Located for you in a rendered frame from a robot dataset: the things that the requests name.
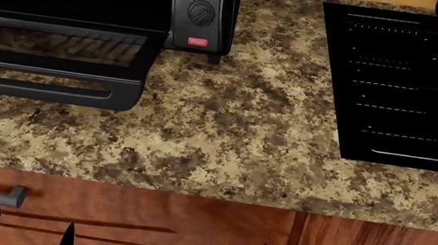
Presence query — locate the black toaster oven dial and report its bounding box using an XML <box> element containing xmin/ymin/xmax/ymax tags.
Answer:
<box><xmin>185</xmin><ymin>0</ymin><xmax>218</xmax><ymax>30</ymax></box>

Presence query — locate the black glass toaster oven door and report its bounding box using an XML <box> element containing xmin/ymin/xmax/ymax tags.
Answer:
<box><xmin>0</xmin><ymin>9</ymin><xmax>173</xmax><ymax>117</ymax></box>

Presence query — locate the brown wooden drawer front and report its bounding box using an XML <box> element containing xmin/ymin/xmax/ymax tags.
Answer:
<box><xmin>0</xmin><ymin>165</ymin><xmax>300</xmax><ymax>245</ymax></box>

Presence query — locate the black cooktop stove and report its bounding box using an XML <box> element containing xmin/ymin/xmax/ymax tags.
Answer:
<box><xmin>303</xmin><ymin>1</ymin><xmax>438</xmax><ymax>173</ymax></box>

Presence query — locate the red toaster oven button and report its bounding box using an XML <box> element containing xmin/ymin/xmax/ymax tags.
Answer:
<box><xmin>187</xmin><ymin>36</ymin><xmax>210</xmax><ymax>48</ymax></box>

